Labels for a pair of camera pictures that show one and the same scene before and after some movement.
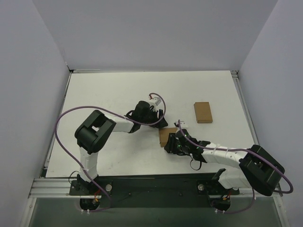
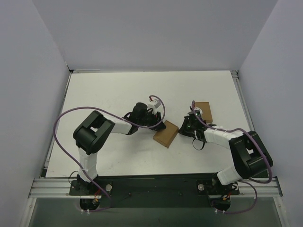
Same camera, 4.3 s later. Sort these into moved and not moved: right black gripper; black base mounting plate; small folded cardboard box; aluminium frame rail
Moved: right black gripper
Not moved: aluminium frame rail; black base mounting plate; small folded cardboard box
